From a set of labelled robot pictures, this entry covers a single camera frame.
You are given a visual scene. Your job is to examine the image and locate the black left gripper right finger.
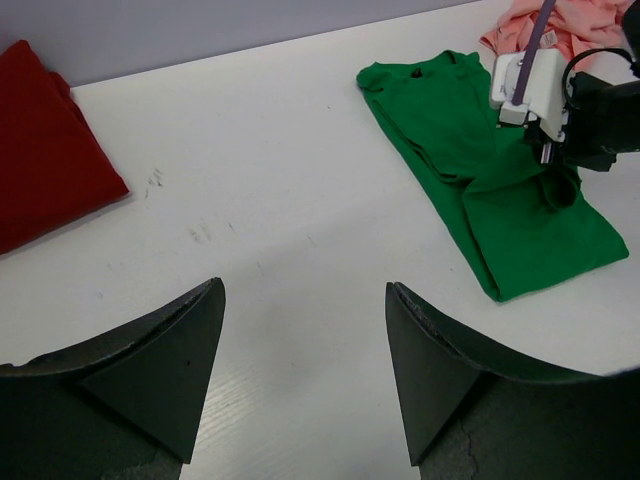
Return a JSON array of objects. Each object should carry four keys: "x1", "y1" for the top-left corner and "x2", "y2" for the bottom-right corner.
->
[{"x1": 385, "y1": 282, "x2": 639, "y2": 479}]

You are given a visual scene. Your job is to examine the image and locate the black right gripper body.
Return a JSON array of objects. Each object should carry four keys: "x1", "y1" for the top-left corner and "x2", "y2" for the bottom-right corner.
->
[{"x1": 549, "y1": 73, "x2": 639, "y2": 172}]

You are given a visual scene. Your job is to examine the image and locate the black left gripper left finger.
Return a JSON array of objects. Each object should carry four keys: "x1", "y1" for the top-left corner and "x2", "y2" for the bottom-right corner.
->
[{"x1": 1, "y1": 278, "x2": 226, "y2": 479}]

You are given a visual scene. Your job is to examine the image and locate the green t-shirt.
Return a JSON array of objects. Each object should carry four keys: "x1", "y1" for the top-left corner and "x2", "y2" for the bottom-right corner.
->
[{"x1": 356, "y1": 50, "x2": 629, "y2": 302}]

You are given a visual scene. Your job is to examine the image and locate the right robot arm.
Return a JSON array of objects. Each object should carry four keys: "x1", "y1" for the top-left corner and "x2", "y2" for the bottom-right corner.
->
[{"x1": 525, "y1": 2, "x2": 639, "y2": 172}]

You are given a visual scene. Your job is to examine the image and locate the pink crumpled t-shirt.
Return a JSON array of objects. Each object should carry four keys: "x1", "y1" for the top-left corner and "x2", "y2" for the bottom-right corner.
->
[{"x1": 480, "y1": 1, "x2": 632, "y2": 60}]

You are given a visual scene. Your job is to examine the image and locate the red folded t-shirt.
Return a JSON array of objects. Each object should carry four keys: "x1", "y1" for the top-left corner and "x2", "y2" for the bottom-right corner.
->
[{"x1": 1, "y1": 40, "x2": 129, "y2": 253}]

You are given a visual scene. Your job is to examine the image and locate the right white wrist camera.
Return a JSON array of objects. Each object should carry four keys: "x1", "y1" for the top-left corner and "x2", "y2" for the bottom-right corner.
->
[{"x1": 489, "y1": 49, "x2": 569, "y2": 143}]

